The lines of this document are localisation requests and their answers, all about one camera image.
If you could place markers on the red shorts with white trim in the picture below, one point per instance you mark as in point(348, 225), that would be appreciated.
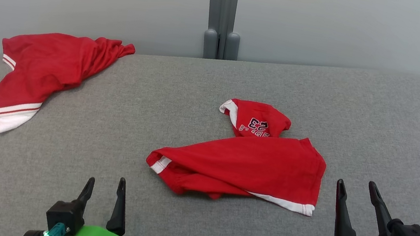
point(249, 163)

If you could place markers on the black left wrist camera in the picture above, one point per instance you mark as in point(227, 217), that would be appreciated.
point(64, 213)

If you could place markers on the red jersey with number 23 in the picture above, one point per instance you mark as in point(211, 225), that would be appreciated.
point(47, 64)

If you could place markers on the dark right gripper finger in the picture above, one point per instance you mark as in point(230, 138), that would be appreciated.
point(341, 221)
point(380, 210)

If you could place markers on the grey metal partition post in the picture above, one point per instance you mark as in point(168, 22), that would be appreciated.
point(234, 13)
point(213, 10)

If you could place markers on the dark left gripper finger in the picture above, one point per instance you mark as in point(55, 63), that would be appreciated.
point(87, 191)
point(119, 212)

